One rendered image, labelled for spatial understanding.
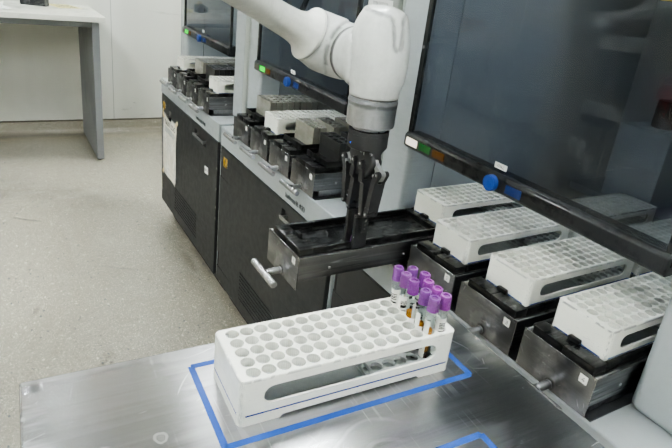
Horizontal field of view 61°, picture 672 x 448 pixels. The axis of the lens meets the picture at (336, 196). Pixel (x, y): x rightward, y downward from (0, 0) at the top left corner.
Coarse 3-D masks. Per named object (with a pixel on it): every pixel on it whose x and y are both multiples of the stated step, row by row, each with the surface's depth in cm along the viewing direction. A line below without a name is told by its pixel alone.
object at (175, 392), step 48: (48, 384) 66; (96, 384) 67; (144, 384) 68; (192, 384) 69; (432, 384) 74; (480, 384) 75; (528, 384) 76; (48, 432) 60; (96, 432) 60; (144, 432) 61; (192, 432) 62; (240, 432) 62; (288, 432) 63; (336, 432) 64; (384, 432) 65; (432, 432) 66; (480, 432) 67; (528, 432) 67; (576, 432) 68
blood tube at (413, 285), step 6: (408, 282) 75; (414, 282) 74; (408, 288) 75; (414, 288) 75; (408, 294) 76; (414, 294) 75; (408, 300) 76; (414, 300) 75; (408, 306) 76; (414, 306) 76; (408, 312) 76; (414, 312) 76
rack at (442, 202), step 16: (432, 192) 128; (448, 192) 129; (464, 192) 131; (480, 192) 133; (496, 192) 133; (416, 208) 129; (432, 208) 124; (448, 208) 122; (464, 208) 124; (480, 208) 137; (496, 208) 134
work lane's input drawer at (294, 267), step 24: (384, 216) 127; (408, 216) 129; (288, 240) 109; (312, 240) 112; (336, 240) 114; (384, 240) 115; (408, 240) 117; (288, 264) 108; (312, 264) 106; (336, 264) 109; (360, 264) 112; (384, 264) 116
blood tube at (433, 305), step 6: (432, 300) 71; (438, 300) 71; (432, 306) 71; (438, 306) 71; (432, 312) 71; (426, 318) 72; (432, 318) 72; (426, 324) 73; (432, 324) 72; (426, 330) 73; (432, 330) 73; (420, 348) 74; (426, 348) 74; (420, 354) 75; (426, 354) 74
